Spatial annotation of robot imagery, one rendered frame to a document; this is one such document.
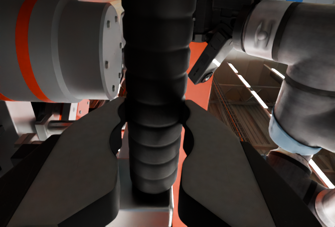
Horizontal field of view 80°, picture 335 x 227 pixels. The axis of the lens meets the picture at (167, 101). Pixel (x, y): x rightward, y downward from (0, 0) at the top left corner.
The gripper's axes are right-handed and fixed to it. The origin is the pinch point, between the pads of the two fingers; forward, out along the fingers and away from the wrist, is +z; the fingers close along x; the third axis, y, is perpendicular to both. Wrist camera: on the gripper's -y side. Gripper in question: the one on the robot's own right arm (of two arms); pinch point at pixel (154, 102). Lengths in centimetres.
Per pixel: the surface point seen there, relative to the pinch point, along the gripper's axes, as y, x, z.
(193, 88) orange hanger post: 27, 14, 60
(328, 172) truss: 638, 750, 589
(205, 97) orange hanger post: 30, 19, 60
